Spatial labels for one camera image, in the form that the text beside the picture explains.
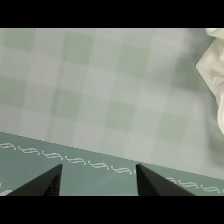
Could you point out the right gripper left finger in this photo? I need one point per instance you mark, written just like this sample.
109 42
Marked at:
46 184

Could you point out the white shirt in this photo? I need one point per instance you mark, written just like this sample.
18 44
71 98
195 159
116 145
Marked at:
213 70

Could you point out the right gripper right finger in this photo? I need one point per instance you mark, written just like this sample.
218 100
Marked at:
152 184

